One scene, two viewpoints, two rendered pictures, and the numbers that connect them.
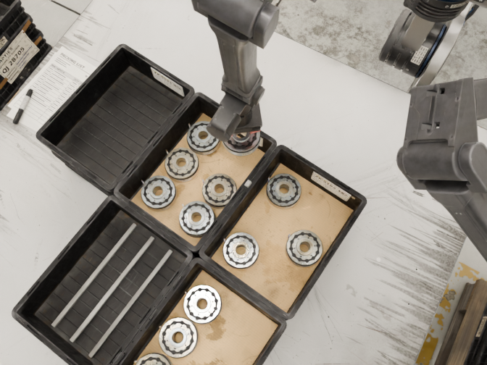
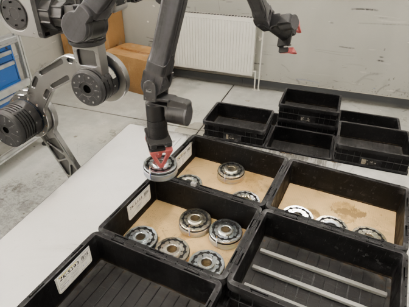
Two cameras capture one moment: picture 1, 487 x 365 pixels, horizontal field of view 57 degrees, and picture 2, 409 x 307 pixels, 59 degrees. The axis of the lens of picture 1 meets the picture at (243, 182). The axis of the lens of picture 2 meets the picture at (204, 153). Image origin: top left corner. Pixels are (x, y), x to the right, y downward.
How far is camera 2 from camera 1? 1.16 m
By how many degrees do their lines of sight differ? 62
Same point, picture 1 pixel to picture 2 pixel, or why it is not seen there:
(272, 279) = (259, 188)
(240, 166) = (168, 215)
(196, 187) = (193, 243)
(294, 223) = (212, 181)
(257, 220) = not seen: hidden behind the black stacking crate
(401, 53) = (106, 81)
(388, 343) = not seen: hidden behind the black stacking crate
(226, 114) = (177, 98)
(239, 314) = (293, 201)
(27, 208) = not seen: outside the picture
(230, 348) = (319, 203)
